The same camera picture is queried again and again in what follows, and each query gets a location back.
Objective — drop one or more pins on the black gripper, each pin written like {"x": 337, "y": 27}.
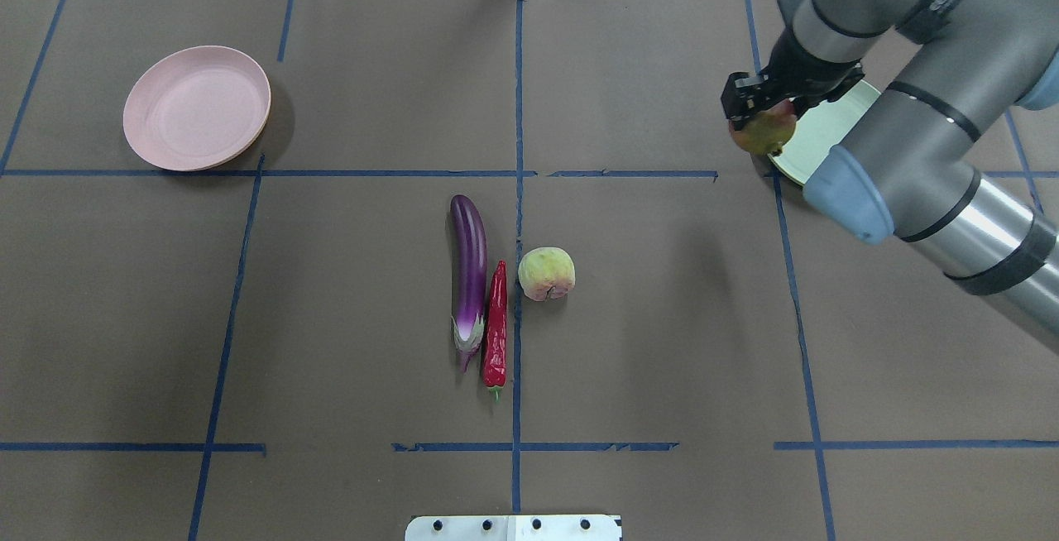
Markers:
{"x": 793, "y": 69}

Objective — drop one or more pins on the red pomegranate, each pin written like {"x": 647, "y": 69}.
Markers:
{"x": 767, "y": 132}

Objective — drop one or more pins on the purple eggplant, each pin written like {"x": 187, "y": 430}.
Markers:
{"x": 470, "y": 312}

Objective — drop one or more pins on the red chili pepper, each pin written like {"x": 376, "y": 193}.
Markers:
{"x": 493, "y": 370}

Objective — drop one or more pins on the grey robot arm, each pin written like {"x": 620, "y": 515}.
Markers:
{"x": 901, "y": 169}

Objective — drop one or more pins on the green plate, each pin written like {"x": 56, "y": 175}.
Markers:
{"x": 820, "y": 129}

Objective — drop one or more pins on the pink plate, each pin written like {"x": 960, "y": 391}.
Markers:
{"x": 197, "y": 108}

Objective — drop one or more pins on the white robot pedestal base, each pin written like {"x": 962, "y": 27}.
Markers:
{"x": 515, "y": 527}

